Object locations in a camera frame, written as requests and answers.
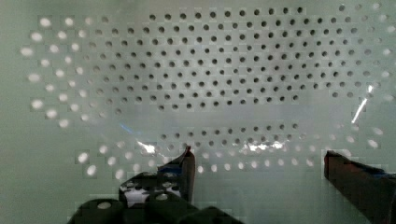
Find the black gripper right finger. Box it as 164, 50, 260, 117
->
324, 150, 396, 224

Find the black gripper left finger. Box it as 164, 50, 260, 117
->
119, 146, 195, 207

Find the green plastic strainer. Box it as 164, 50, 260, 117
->
1, 0, 395, 224

